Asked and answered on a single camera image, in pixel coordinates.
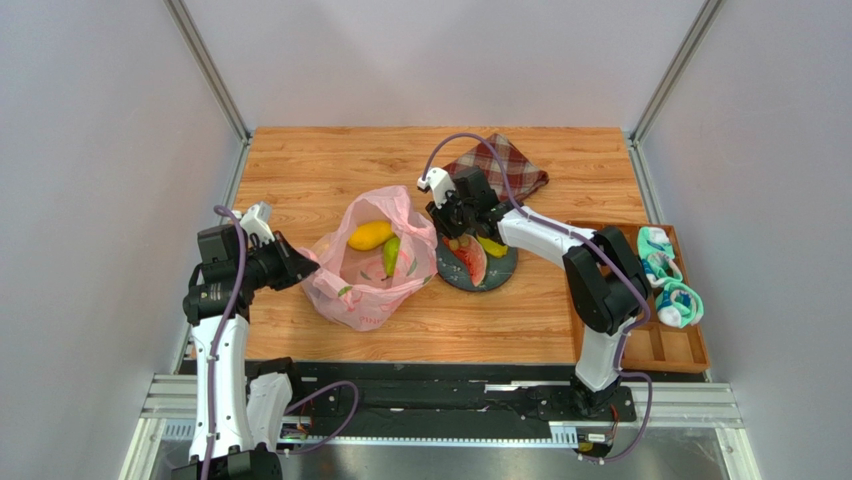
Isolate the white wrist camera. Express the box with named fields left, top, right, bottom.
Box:
left=417, top=167, right=456, bottom=209
left=240, top=201, right=275, bottom=248

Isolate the lower green white sock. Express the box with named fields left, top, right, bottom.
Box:
left=655, top=281, right=705, bottom=329

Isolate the green white sock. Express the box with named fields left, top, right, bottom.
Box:
left=636, top=226, right=684, bottom=288
left=655, top=281, right=705, bottom=329

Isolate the yellow green fake mango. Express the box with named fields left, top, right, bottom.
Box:
left=477, top=236, right=509, bottom=258

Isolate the upper green white sock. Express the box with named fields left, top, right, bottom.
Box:
left=636, top=226, right=684, bottom=288

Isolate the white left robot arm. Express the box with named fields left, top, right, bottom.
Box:
left=171, top=218, right=318, bottom=479

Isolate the green fake fruit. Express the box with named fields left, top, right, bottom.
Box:
left=382, top=236, right=401, bottom=278

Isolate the pink plastic bag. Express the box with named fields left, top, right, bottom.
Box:
left=299, top=185, right=437, bottom=331

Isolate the fake grape bunch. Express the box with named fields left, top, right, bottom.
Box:
left=443, top=234, right=469, bottom=252

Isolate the red plaid cloth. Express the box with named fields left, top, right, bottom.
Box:
left=443, top=134, right=550, bottom=202

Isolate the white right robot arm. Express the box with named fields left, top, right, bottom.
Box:
left=417, top=167, right=651, bottom=401

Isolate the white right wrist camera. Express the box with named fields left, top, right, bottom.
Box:
left=417, top=167, right=456, bottom=209

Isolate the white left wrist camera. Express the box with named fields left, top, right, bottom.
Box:
left=240, top=201, right=275, bottom=248

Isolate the fake watermelon slice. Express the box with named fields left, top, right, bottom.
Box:
left=450, top=234, right=488, bottom=287

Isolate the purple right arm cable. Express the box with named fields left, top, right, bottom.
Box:
left=419, top=133, right=655, bottom=465

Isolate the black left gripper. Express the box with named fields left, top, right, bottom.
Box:
left=235, top=231, right=319, bottom=292

